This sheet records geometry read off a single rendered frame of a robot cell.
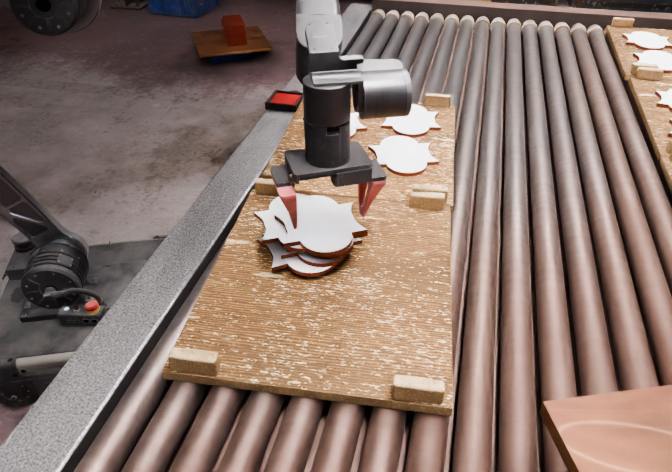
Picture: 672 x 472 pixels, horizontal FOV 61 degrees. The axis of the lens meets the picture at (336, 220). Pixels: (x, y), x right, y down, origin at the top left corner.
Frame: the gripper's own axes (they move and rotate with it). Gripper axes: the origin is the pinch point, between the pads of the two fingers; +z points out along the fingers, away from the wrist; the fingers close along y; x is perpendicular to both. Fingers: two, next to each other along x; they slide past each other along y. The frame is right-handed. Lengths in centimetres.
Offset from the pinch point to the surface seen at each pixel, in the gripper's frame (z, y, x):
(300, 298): 9.9, -5.5, -4.6
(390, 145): 8.5, 21.5, 31.7
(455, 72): 10, 54, 68
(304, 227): 4.7, -2.5, 4.6
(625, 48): 9, 105, 67
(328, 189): 9.5, 5.7, 21.1
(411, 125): 8.4, 28.8, 38.6
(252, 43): 86, 38, 340
